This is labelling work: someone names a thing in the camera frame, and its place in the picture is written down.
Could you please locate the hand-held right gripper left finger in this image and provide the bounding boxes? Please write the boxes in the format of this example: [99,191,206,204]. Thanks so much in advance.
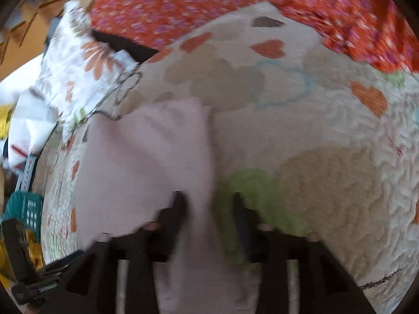
[65,191,189,314]

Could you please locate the white floral pillow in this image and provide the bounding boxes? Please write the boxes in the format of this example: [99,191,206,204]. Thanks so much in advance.
[31,0,143,134]

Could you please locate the teal box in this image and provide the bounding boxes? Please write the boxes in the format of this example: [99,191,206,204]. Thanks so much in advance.
[2,191,45,229]

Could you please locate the yellow plastic bag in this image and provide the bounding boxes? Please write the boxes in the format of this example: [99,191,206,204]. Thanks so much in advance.
[0,103,15,138]

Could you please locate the yellow patterned cloth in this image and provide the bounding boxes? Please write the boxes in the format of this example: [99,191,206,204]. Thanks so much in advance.
[0,229,45,270]

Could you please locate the quilted heart pattern bedspread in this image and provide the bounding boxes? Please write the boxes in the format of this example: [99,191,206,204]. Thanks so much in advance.
[33,2,419,314]

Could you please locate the pink embroidered sweater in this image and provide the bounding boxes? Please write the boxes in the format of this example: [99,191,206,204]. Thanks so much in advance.
[74,96,262,314]

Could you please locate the light blue blister strip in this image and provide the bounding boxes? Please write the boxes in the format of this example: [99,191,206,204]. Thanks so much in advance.
[15,155,36,192]

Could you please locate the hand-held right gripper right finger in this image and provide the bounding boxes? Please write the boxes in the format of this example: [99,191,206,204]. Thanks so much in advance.
[232,193,377,314]

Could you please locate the white plastic bag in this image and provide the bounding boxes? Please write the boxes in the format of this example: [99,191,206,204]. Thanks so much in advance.
[7,88,58,171]

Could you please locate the orange floral cloth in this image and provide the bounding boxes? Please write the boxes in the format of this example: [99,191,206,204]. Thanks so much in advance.
[89,0,419,74]

